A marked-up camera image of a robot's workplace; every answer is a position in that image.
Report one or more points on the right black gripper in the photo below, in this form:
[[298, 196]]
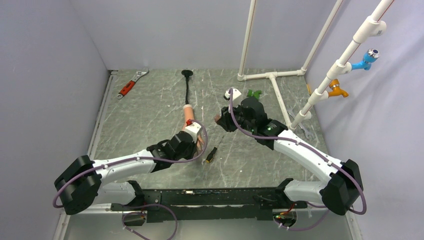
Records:
[[225, 120]]

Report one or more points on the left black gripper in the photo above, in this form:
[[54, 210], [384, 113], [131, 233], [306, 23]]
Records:
[[193, 149]]

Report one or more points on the glitter nail polish bottle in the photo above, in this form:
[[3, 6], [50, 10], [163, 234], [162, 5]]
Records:
[[217, 118]]

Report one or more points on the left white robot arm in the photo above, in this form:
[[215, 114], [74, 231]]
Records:
[[86, 182]]

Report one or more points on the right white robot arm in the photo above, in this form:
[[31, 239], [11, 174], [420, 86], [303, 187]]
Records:
[[339, 183]]

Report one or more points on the near black yellow screwdriver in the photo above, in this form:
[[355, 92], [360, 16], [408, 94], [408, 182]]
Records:
[[209, 158]]

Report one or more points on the mannequin practice hand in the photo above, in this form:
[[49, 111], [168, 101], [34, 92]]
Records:
[[189, 115]]

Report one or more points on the green valve pvc fitting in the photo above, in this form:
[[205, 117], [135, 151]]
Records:
[[254, 93]]

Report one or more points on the black hand stand stem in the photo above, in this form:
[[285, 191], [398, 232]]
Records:
[[187, 76]]

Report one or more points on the silver open-end wrench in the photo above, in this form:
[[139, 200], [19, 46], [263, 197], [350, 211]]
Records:
[[309, 135]]

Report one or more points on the red adjustable wrench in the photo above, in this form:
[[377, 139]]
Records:
[[127, 88]]

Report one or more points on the orange faucet valve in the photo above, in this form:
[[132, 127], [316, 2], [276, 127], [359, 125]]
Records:
[[335, 89]]

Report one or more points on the blue faucet valve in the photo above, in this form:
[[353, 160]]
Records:
[[368, 58]]

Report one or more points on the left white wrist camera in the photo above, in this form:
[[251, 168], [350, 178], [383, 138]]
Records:
[[194, 129]]

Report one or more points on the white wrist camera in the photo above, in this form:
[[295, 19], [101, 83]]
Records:
[[235, 94], [194, 129]]

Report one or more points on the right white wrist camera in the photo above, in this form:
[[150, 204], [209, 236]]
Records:
[[235, 94]]

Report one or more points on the black base frame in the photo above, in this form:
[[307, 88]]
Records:
[[258, 203]]

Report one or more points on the white pvc pipe frame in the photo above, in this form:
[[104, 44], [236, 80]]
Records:
[[342, 40]]

